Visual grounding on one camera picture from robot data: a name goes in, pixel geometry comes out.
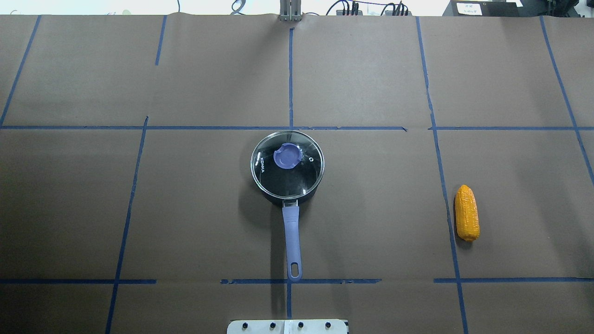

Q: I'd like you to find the dark pot with purple handle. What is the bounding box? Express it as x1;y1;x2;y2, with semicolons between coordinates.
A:
250;130;325;283

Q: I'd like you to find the yellow corn cob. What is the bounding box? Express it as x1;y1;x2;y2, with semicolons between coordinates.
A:
454;184;481;242

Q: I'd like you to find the aluminium frame post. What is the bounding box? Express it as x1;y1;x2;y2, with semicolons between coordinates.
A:
278;0;303;22

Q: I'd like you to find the black box with white label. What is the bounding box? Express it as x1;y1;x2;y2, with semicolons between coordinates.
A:
442;0;520;17

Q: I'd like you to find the white mounting plate with bolts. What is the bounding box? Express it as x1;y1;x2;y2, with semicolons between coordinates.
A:
226;319;349;334

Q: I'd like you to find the glass lid with purple knob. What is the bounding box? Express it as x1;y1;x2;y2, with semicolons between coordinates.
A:
250;130;325;203

